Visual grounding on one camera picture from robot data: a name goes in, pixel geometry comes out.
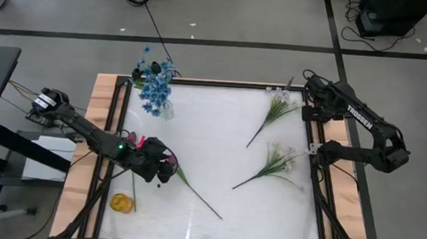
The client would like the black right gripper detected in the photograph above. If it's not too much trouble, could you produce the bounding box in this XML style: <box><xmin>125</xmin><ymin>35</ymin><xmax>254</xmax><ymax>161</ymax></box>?
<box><xmin>300</xmin><ymin>73</ymin><xmax>340</xmax><ymax>124</ymax></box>

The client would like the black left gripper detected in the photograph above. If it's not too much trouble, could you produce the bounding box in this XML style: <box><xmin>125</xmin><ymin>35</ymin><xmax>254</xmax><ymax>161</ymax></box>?
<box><xmin>126</xmin><ymin>135</ymin><xmax>177</xmax><ymax>184</ymax></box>

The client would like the red artificial tulip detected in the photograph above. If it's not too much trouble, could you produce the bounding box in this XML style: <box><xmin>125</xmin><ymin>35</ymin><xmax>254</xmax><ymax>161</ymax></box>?
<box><xmin>162</xmin><ymin>153</ymin><xmax>228</xmax><ymax>220</ymax></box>
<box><xmin>121</xmin><ymin>130</ymin><xmax>143</xmax><ymax>213</ymax></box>

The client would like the white flower bunch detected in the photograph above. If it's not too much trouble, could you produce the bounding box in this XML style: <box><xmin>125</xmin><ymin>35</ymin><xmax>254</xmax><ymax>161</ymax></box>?
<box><xmin>230</xmin><ymin>138</ymin><xmax>307</xmax><ymax>197</ymax></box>
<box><xmin>245</xmin><ymin>84</ymin><xmax>309</xmax><ymax>152</ymax></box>

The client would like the clear glass vase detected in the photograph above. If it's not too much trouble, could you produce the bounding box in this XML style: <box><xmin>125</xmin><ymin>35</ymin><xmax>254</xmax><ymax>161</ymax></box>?
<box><xmin>159</xmin><ymin>99</ymin><xmax>177</xmax><ymax>122</ymax></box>

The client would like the white box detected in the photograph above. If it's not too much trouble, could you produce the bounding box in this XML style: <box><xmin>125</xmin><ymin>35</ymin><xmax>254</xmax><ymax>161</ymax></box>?
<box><xmin>20</xmin><ymin>133</ymin><xmax>78</xmax><ymax>184</ymax></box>

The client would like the black equipment case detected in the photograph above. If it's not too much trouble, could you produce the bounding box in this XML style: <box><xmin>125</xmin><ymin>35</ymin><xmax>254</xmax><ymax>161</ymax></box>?
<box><xmin>354</xmin><ymin>0</ymin><xmax>427</xmax><ymax>42</ymax></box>

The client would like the black power adapter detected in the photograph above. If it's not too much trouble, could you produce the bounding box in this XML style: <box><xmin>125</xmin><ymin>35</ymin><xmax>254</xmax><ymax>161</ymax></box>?
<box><xmin>24</xmin><ymin>110</ymin><xmax>55</xmax><ymax>129</ymax></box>

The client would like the long black cable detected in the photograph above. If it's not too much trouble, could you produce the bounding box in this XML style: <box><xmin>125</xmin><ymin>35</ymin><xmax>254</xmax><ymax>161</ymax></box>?
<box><xmin>116</xmin><ymin>0</ymin><xmax>188</xmax><ymax>79</ymax></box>

